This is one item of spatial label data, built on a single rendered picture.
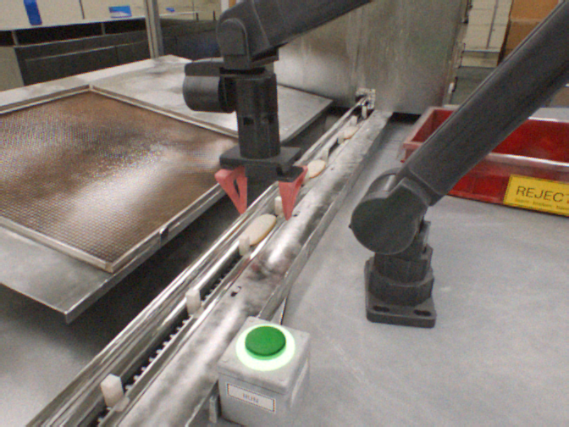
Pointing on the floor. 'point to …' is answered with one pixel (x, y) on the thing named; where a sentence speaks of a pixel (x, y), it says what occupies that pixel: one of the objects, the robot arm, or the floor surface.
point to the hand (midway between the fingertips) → (264, 210)
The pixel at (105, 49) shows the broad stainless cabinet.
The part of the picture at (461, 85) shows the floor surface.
